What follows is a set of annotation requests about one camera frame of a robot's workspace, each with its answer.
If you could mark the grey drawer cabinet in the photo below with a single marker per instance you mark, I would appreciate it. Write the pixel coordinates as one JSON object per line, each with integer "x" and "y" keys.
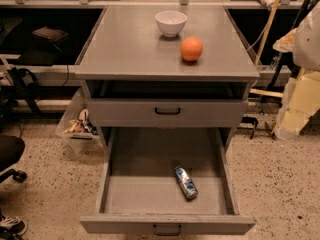
{"x": 129, "y": 58}

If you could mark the dark box on shelf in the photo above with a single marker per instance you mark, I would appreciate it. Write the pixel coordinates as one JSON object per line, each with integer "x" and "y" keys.
{"x": 52, "y": 35}

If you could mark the black white sneaker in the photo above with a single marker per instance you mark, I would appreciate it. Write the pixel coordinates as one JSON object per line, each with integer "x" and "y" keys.
{"x": 13, "y": 225}

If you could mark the orange fruit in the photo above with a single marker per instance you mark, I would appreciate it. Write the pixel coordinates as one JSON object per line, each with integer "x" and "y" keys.
{"x": 191, "y": 49}

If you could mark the wooden frame stand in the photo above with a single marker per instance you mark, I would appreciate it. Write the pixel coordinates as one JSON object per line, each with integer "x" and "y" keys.
{"x": 264, "y": 37}

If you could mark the open grey drawer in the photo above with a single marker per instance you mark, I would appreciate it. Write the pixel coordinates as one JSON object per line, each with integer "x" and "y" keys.
{"x": 139, "y": 187}

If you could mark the black office chair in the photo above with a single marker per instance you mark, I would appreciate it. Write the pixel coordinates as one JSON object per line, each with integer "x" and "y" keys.
{"x": 11, "y": 150}

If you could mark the black drawer handle upper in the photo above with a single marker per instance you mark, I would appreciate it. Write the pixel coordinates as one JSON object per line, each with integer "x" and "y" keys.
{"x": 167, "y": 112}

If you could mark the clear plastic bin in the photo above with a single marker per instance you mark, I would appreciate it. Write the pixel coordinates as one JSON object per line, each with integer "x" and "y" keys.
{"x": 75, "y": 126}

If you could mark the white bowl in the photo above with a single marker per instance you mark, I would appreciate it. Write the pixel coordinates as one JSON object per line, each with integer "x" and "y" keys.
{"x": 170, "y": 23}

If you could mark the blue silver redbull can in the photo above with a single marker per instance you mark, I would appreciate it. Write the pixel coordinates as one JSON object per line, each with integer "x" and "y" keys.
{"x": 186, "y": 183}

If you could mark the black drawer handle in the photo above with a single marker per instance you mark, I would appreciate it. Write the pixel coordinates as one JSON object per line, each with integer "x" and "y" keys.
{"x": 167, "y": 230}
{"x": 167, "y": 112}

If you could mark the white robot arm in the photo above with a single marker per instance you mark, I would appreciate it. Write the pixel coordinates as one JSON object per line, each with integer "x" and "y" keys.
{"x": 301, "y": 97}

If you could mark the black drawer handle lower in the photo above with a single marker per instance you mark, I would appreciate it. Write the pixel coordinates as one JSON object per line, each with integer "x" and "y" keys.
{"x": 167, "y": 230}

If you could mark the closed grey drawer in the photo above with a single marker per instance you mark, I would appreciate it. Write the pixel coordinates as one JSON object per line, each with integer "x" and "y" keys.
{"x": 140, "y": 113}

